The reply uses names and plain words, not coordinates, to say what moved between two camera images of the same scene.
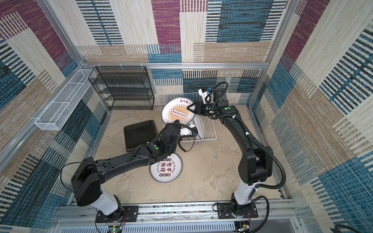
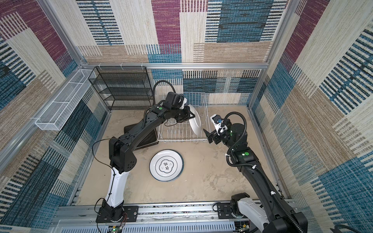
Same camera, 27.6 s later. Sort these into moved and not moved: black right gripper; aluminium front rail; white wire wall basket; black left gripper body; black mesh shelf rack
Moved: black right gripper; black left gripper body
Not moved: aluminium front rail; white wire wall basket; black mesh shelf rack
